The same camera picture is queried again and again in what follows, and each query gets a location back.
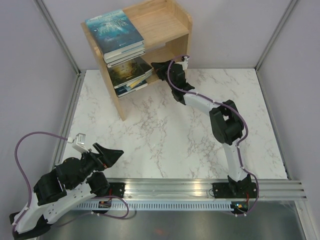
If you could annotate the black Moon and Sixpence book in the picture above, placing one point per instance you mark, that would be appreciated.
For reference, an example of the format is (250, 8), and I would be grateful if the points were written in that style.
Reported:
(146, 68)

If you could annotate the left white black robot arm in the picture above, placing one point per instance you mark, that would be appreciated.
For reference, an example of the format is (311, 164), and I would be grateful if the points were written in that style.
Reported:
(69, 184)

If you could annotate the right aluminium frame post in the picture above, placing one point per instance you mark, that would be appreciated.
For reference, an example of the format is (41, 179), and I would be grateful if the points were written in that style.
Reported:
(276, 33)

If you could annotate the Robinson Crusoe purple book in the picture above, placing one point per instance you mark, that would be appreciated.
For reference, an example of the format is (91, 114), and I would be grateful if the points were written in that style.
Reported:
(122, 60)

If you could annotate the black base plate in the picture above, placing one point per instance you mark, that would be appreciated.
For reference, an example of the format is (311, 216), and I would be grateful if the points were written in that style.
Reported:
(225, 190)
(116, 189)

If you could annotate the aluminium mounting rail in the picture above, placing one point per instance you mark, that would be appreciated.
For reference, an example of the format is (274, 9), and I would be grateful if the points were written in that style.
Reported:
(139, 189)

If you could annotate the Wuthering Heights dark blue book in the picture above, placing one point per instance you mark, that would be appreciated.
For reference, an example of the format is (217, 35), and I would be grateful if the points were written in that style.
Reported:
(124, 90)

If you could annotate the green gold fantasy book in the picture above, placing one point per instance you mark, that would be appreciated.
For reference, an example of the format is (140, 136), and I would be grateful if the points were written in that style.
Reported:
(127, 72)

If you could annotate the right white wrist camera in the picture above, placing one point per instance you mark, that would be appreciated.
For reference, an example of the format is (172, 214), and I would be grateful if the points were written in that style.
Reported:
(185, 62)

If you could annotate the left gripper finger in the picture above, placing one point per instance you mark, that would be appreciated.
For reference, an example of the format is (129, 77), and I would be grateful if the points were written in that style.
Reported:
(111, 156)
(102, 152)

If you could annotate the teal sea cover book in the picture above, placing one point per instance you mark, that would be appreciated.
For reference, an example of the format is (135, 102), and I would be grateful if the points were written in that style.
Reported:
(114, 33)

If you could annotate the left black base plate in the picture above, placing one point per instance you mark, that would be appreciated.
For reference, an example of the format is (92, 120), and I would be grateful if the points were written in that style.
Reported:
(116, 189)

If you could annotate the yellow book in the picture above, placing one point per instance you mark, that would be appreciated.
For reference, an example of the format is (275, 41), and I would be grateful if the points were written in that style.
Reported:
(136, 84)

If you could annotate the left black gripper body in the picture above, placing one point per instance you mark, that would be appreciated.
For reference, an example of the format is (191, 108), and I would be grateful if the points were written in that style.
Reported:
(90, 162)

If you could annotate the white slotted cable duct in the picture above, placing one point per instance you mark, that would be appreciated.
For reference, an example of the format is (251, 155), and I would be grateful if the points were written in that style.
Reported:
(99, 205)

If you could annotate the grey white book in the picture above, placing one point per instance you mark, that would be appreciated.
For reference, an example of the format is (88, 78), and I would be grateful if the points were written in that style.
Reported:
(130, 53)

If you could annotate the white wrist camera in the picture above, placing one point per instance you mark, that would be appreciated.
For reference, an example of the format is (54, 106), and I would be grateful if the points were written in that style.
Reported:
(185, 62)
(78, 142)

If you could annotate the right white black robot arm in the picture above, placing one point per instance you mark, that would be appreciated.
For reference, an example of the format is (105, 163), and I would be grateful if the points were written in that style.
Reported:
(226, 124)

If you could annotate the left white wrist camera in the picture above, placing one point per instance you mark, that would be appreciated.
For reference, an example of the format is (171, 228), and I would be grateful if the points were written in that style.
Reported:
(78, 142)

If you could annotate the left aluminium frame post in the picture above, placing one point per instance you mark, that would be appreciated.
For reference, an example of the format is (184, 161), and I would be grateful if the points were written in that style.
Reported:
(40, 4)

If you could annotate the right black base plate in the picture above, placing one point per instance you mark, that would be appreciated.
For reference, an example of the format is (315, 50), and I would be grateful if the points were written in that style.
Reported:
(225, 190)

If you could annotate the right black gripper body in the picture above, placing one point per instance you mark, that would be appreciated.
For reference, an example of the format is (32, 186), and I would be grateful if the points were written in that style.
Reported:
(163, 75)

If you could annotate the aluminium frame post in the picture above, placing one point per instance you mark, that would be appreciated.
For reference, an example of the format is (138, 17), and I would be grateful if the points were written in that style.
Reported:
(40, 4)
(276, 33)

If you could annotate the wooden two-tier shelf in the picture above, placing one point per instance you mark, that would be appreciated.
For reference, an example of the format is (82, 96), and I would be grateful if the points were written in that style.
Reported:
(166, 28)

